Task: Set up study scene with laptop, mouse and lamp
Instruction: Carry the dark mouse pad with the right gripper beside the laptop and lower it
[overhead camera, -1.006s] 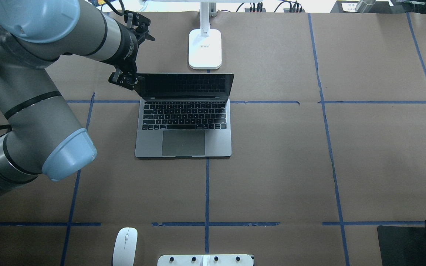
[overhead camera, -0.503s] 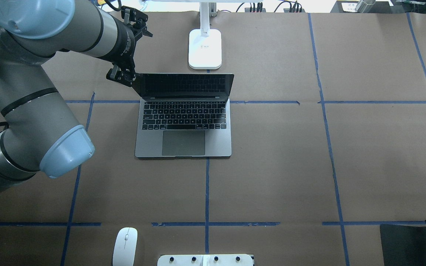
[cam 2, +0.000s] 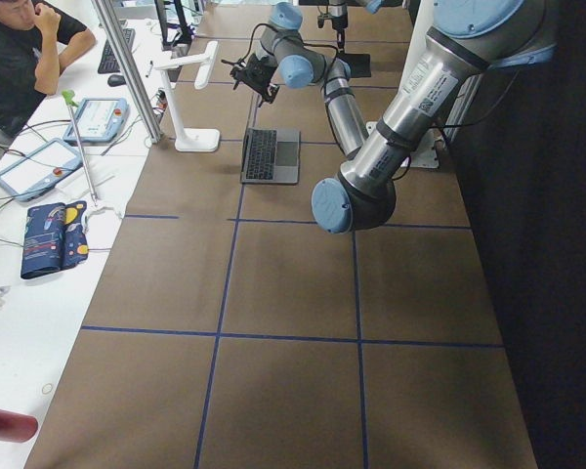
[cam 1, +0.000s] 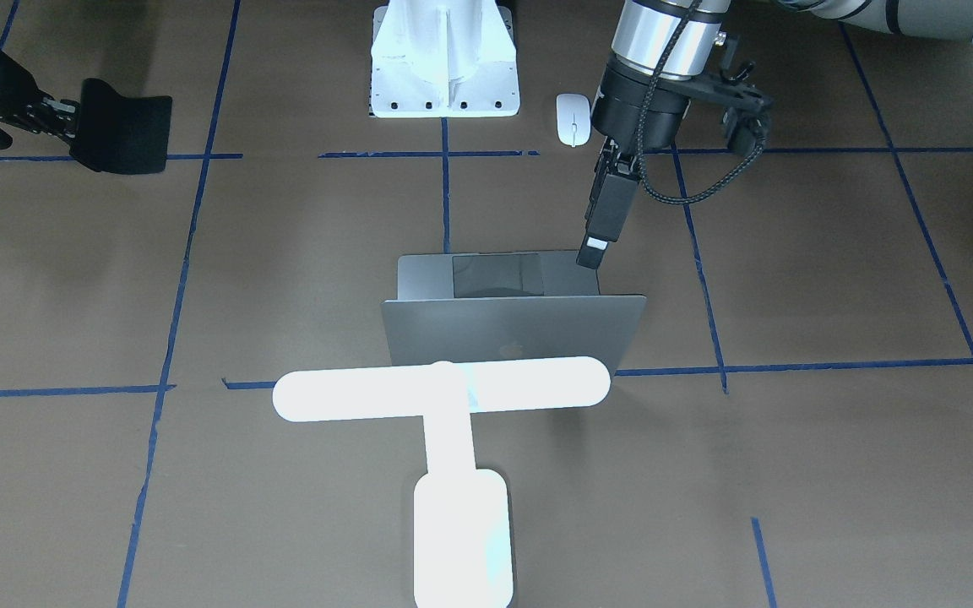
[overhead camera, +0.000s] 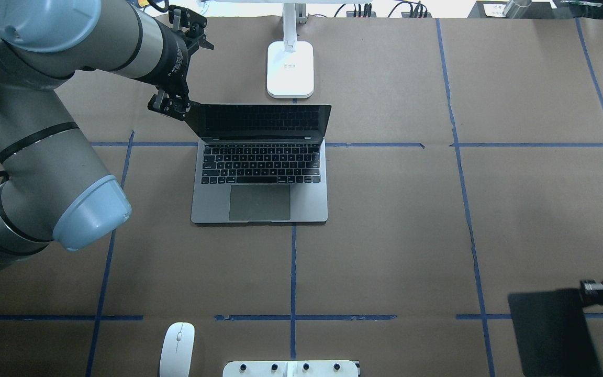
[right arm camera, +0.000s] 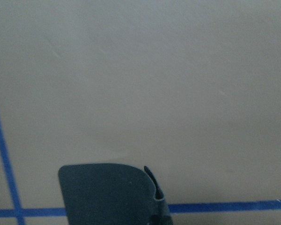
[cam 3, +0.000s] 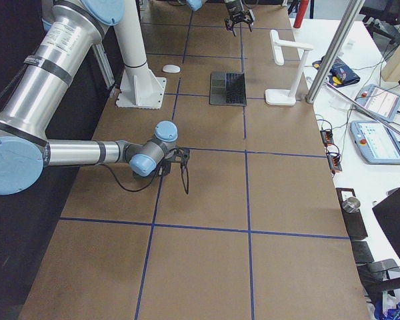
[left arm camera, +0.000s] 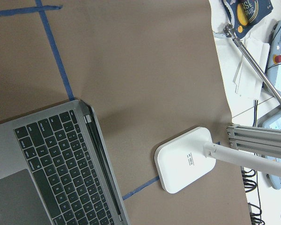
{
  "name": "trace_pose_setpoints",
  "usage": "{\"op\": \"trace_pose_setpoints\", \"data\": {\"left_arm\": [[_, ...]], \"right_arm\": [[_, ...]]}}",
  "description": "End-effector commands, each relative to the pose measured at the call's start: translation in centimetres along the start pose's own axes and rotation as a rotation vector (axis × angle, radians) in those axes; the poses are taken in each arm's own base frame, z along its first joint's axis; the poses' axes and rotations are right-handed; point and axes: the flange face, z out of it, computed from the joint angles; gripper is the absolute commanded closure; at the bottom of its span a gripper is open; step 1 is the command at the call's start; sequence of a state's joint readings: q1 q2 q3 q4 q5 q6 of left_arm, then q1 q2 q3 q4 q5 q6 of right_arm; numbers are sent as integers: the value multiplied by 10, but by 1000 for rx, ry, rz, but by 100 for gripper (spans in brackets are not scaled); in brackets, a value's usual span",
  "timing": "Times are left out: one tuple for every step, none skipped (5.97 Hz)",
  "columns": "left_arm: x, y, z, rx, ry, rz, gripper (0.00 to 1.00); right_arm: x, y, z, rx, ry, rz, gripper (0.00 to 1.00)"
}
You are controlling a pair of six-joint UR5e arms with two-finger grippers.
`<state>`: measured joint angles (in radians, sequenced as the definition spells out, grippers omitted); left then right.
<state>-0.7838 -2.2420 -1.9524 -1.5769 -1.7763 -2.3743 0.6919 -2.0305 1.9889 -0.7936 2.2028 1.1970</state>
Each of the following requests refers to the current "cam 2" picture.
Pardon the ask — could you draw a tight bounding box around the red cylinder bottle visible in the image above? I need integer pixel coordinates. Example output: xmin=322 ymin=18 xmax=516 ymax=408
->
xmin=0 ymin=409 xmax=39 ymax=443

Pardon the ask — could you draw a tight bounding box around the aluminium frame post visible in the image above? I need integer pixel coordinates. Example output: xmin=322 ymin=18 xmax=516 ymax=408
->
xmin=92 ymin=0 xmax=162 ymax=144

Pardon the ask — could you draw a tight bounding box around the navy patterned pouch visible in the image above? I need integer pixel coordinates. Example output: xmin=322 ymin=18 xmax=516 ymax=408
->
xmin=20 ymin=200 xmax=89 ymax=279

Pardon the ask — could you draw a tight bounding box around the black mouse pad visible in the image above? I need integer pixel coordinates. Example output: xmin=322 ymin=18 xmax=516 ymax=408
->
xmin=342 ymin=53 xmax=371 ymax=78

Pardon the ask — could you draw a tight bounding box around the near blue teach pendant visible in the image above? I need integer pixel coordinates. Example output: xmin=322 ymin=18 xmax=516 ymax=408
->
xmin=0 ymin=139 xmax=82 ymax=202

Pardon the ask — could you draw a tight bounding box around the white desk lamp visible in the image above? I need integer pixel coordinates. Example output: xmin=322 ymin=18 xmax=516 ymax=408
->
xmin=153 ymin=40 xmax=222 ymax=153

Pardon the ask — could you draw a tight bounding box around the blue teach pendant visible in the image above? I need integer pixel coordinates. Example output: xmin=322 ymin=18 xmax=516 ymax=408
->
xmin=68 ymin=98 xmax=129 ymax=145
xmin=0 ymin=139 xmax=82 ymax=202

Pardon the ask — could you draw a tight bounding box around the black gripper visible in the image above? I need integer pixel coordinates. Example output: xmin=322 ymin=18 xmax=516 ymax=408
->
xmin=222 ymin=53 xmax=279 ymax=107
xmin=316 ymin=4 xmax=348 ymax=30

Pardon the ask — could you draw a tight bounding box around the black desk mouse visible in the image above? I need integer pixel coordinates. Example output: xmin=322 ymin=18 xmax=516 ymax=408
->
xmin=106 ymin=74 xmax=126 ymax=87

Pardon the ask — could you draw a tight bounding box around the far blue teach pendant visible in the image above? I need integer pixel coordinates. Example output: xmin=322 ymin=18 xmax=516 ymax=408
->
xmin=68 ymin=98 xmax=129 ymax=145

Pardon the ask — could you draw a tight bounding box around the grey laptop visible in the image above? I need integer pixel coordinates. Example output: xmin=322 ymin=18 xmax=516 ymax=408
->
xmin=240 ymin=104 xmax=301 ymax=186

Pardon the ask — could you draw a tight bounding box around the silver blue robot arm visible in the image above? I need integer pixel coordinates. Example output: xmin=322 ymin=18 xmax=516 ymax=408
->
xmin=230 ymin=1 xmax=560 ymax=234
xmin=317 ymin=0 xmax=383 ymax=31

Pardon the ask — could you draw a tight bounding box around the person in black shirt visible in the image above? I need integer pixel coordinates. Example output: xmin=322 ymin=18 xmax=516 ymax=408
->
xmin=0 ymin=1 xmax=96 ymax=138

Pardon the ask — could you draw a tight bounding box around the black keyboard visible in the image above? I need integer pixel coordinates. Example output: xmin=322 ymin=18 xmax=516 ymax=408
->
xmin=97 ymin=27 xmax=137 ymax=75

